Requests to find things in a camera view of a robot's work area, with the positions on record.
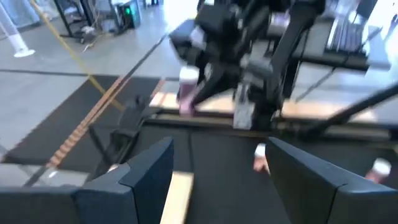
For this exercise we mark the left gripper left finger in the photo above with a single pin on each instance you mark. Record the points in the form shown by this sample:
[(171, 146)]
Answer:
[(146, 186)]

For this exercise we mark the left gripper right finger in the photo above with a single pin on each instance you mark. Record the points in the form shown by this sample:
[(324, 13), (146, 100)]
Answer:
[(311, 199)]

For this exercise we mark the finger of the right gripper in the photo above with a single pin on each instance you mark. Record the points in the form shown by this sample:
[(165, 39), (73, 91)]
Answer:
[(214, 81)]

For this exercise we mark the purple medicine bottle white cap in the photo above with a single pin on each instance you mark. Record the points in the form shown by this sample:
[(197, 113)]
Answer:
[(188, 93)]

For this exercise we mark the pink medicine bottle white cap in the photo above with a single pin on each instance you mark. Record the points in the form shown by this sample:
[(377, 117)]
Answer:
[(259, 155)]

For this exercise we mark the orange medicine bottle white cap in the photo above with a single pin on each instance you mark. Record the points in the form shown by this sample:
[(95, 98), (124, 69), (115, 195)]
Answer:
[(379, 171)]

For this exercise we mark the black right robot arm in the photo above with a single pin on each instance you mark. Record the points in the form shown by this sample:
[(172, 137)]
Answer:
[(292, 46)]

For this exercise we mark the black floor mat orange stripes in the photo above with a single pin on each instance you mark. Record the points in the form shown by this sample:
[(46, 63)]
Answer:
[(141, 88), (68, 121)]

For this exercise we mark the black table mat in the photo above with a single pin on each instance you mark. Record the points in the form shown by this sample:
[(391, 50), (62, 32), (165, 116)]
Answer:
[(224, 174)]

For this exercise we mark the black equipment with green light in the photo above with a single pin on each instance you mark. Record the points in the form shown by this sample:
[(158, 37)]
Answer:
[(129, 14)]

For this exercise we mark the white pole stand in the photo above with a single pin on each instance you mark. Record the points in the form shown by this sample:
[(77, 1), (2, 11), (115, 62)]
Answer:
[(17, 43)]

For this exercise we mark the black aluminium table frame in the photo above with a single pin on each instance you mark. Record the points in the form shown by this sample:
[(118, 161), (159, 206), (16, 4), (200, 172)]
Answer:
[(351, 112)]

